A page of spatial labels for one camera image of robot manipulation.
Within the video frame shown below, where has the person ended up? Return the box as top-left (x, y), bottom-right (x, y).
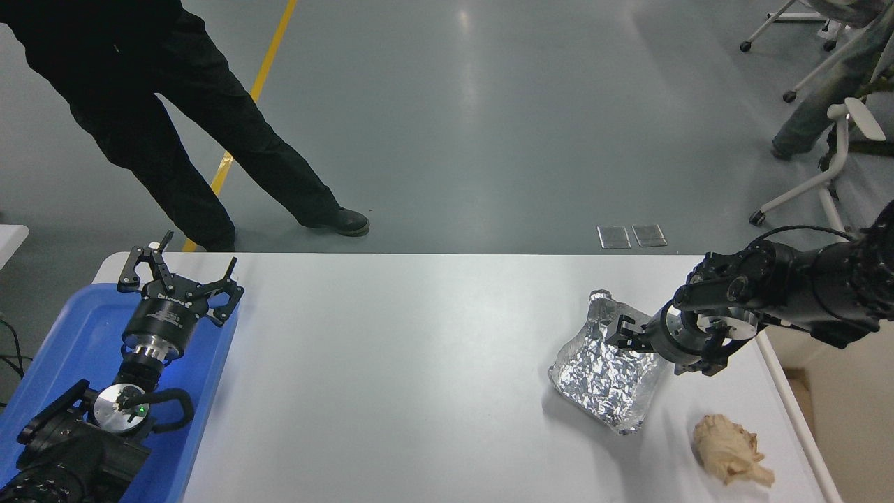
top-left (0, 0), bottom-right (371, 254)
top-left (770, 0), bottom-right (894, 161)

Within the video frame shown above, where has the blue plastic tray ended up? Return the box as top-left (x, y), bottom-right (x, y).
top-left (0, 283), bottom-right (240, 503)

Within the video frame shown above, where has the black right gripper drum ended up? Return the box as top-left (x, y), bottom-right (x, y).
top-left (647, 313), bottom-right (703, 368)

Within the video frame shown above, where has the crumpled tan paper ball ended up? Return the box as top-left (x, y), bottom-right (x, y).
top-left (691, 414), bottom-right (776, 488)

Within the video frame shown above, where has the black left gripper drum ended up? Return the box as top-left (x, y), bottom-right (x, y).
top-left (122, 277), bottom-right (209, 351)

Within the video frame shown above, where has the white office chair base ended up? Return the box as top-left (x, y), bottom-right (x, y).
top-left (740, 0), bottom-right (894, 103)

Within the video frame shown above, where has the foil plate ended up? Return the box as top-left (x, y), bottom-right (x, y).
top-left (548, 289), bottom-right (668, 435)

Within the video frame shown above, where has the large pale bin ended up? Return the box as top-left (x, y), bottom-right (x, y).
top-left (754, 327), bottom-right (894, 503)

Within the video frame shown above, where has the small white side table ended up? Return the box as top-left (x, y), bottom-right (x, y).
top-left (0, 225), bottom-right (30, 270)

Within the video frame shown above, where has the black floor cable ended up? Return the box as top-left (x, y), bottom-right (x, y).
top-left (0, 318), bottom-right (34, 407)

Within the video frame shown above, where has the white-framed grey office chair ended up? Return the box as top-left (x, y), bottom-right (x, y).
top-left (749, 91), bottom-right (894, 235)

